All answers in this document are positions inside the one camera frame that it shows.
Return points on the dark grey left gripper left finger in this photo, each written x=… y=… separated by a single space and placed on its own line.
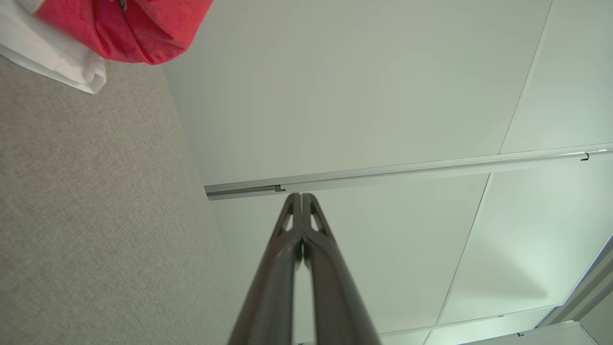
x=273 y=287

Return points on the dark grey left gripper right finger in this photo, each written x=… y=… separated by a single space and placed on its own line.
x=335 y=297

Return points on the red and white shirt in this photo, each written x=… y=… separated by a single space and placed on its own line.
x=143 y=28

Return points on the grey fabric sofa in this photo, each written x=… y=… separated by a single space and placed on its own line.
x=96 y=215

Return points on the aluminium wall rail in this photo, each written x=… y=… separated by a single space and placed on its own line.
x=383 y=172

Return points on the grey partition post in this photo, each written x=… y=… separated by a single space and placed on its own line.
x=589 y=282

